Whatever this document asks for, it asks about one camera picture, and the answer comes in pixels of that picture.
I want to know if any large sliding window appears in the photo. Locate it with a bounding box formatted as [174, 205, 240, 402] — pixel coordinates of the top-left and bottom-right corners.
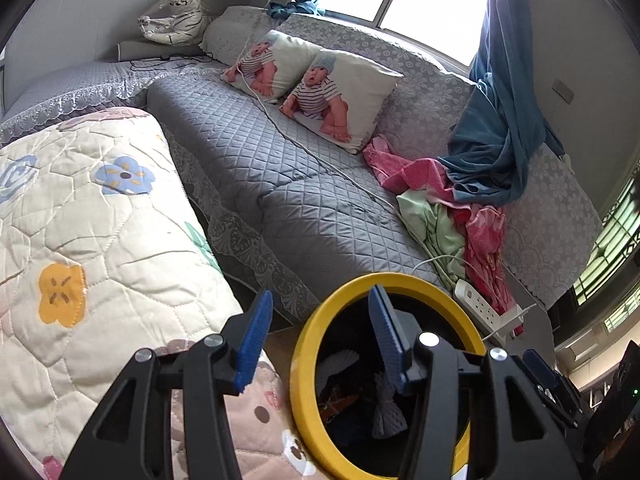
[320, 0, 496, 66]

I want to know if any grey flat cushion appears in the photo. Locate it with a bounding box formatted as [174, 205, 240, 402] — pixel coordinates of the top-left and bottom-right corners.
[117, 37, 206, 61]

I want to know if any light green cloth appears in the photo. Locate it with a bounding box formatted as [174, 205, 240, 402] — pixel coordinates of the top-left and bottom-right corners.
[396, 191, 468, 283]

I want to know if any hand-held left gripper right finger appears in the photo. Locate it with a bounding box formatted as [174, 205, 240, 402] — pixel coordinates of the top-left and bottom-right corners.
[367, 284, 582, 480]

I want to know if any baby print pillow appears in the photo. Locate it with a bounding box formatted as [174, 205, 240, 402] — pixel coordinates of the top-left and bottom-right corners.
[221, 29, 321, 105]
[279, 49, 403, 155]

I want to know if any cream printed quilt blanket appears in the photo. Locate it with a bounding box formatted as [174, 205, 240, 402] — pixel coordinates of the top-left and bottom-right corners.
[0, 106, 321, 480]

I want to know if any orange snack wrapper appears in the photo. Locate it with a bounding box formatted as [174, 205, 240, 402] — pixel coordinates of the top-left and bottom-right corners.
[320, 392, 361, 421]

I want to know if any white tiger plush toy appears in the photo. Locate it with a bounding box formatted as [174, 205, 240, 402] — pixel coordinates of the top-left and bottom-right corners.
[138, 0, 213, 45]

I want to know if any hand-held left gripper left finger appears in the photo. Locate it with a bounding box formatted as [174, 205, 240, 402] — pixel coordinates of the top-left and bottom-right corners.
[60, 289, 275, 480]

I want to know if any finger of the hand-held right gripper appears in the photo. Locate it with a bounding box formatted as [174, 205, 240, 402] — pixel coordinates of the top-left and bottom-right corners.
[522, 350, 586, 428]

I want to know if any yellow rimmed black trash bin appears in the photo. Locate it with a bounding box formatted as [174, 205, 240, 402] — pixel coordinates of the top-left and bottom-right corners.
[290, 272, 487, 480]

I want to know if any white power strip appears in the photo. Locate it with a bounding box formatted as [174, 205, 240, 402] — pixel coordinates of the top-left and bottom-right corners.
[454, 280, 503, 333]

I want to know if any wall switch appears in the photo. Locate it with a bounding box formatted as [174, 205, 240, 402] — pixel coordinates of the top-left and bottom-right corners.
[552, 79, 577, 105]

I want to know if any pink cloth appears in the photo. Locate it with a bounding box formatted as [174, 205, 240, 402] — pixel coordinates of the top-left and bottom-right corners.
[362, 135, 526, 336]

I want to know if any window with green grille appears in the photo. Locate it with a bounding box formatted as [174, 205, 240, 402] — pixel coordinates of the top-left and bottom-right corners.
[572, 170, 640, 311]

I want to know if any pale purple knitted cloth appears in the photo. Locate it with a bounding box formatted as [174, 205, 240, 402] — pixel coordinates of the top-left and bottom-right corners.
[372, 372, 408, 436]

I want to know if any grey quilted sofa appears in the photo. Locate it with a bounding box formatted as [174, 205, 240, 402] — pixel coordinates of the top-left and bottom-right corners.
[0, 5, 603, 348]

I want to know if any white cable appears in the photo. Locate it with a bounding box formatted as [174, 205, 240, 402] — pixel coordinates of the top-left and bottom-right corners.
[239, 35, 401, 213]

